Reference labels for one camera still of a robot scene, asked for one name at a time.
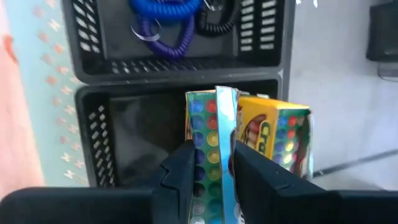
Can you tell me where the purple coil wristband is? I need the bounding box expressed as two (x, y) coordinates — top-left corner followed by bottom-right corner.
(133, 15), (195, 62)

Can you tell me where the black coil wristband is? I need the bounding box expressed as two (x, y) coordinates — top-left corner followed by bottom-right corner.
(195, 0), (240, 37)

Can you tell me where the green perforated metal shelf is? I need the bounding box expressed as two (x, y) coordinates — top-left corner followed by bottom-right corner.
(6, 0), (91, 187)

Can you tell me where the blue coil wristband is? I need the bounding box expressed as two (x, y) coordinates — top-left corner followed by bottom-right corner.
(129, 0), (203, 21)

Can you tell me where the black equipment box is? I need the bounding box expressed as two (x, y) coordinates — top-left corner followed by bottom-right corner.
(366, 2), (398, 63)

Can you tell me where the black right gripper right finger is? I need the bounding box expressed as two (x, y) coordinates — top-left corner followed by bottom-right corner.
(234, 141), (338, 224)

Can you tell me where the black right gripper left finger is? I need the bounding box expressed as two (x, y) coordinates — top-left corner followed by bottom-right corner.
(152, 139), (196, 224)

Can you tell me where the yellow green crayon box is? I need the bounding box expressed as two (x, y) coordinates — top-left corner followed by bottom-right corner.
(185, 86), (240, 224)
(238, 95), (313, 181)

